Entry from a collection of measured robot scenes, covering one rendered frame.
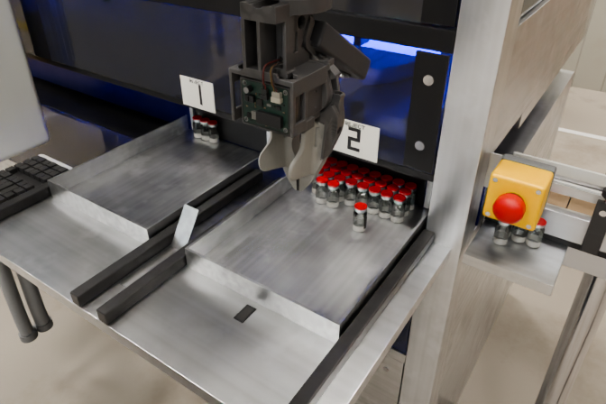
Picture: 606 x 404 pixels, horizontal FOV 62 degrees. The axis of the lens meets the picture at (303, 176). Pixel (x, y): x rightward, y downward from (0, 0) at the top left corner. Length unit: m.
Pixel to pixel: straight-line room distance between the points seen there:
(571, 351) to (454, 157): 0.48
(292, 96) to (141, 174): 0.63
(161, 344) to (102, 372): 1.19
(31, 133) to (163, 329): 0.80
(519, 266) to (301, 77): 0.50
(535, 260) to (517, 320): 1.20
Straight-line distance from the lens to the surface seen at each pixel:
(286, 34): 0.44
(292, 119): 0.44
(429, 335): 0.96
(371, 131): 0.79
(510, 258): 0.84
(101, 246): 0.86
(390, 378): 1.10
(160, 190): 0.96
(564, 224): 0.88
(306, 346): 0.66
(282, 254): 0.78
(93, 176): 1.05
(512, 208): 0.72
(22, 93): 1.35
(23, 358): 2.01
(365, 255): 0.78
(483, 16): 0.68
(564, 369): 1.12
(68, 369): 1.91
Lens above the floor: 1.38
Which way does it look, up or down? 31 degrees down
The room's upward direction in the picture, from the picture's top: straight up
